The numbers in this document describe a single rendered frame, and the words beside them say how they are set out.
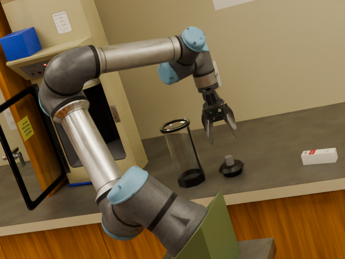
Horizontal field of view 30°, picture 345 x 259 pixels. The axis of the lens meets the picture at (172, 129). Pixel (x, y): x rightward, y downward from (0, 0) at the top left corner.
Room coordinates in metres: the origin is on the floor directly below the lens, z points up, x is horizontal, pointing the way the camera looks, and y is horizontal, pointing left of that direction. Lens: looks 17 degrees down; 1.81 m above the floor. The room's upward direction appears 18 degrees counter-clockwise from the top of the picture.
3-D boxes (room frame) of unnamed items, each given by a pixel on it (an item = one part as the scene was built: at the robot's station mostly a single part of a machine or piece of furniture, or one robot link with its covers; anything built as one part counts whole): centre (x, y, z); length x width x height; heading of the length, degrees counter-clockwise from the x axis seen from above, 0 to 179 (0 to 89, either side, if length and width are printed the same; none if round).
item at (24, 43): (2.44, 0.44, 1.56); 0.10 x 0.10 x 0.09; 67
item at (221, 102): (2.07, -0.16, 1.22); 0.09 x 0.08 x 0.12; 172
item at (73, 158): (2.56, 0.28, 1.19); 0.26 x 0.24 x 0.35; 67
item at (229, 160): (2.10, -0.16, 0.97); 0.09 x 0.09 x 0.07
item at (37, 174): (2.35, 0.53, 1.19); 0.30 x 0.01 x 0.40; 157
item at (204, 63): (2.08, -0.15, 1.37); 0.09 x 0.08 x 0.11; 123
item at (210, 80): (2.08, -0.16, 1.30); 0.08 x 0.08 x 0.05
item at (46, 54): (2.40, 0.35, 1.46); 0.32 x 0.12 x 0.10; 67
